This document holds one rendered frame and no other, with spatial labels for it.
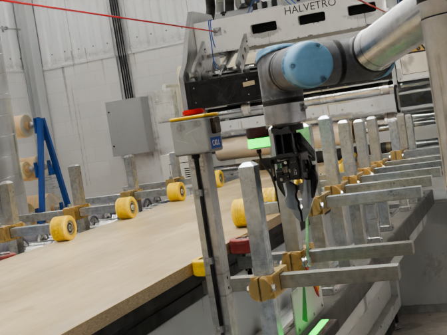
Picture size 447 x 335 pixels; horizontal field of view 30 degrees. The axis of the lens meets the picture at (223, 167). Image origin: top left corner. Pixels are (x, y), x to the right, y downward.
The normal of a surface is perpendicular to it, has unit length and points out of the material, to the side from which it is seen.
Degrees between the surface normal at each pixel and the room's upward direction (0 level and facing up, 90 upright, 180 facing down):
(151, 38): 90
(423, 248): 90
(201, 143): 90
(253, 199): 90
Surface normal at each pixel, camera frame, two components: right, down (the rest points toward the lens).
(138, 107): -0.40, 0.11
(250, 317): 0.93, -0.12
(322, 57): 0.22, 0.02
